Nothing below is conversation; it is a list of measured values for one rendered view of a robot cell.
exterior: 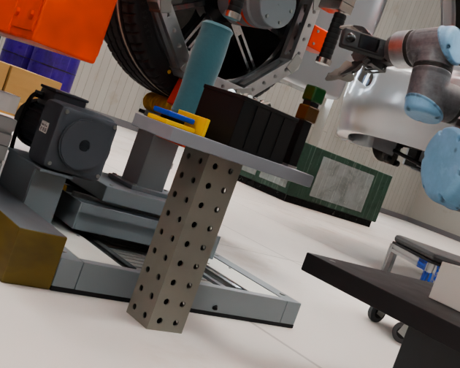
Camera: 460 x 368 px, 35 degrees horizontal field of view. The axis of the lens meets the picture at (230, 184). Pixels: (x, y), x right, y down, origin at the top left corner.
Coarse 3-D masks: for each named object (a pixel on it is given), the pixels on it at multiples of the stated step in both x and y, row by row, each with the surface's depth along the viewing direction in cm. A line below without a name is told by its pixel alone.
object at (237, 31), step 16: (208, 0) 219; (208, 16) 216; (192, 32) 214; (240, 32) 224; (256, 32) 242; (272, 32) 231; (240, 48) 226; (256, 48) 238; (272, 48) 232; (224, 64) 240; (240, 64) 235; (256, 64) 231
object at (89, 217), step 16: (64, 192) 207; (80, 192) 226; (64, 208) 205; (80, 208) 199; (96, 208) 202; (112, 208) 210; (128, 208) 216; (80, 224) 200; (96, 224) 203; (112, 224) 206; (128, 224) 209; (144, 224) 212; (128, 240) 210; (144, 240) 213
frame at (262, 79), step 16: (160, 0) 194; (304, 0) 226; (320, 0) 225; (160, 16) 197; (304, 16) 225; (160, 32) 202; (176, 32) 199; (288, 32) 229; (304, 32) 225; (176, 48) 201; (288, 48) 228; (304, 48) 227; (176, 64) 206; (272, 64) 226; (288, 64) 224; (224, 80) 212; (240, 80) 223; (256, 80) 219; (272, 80) 223
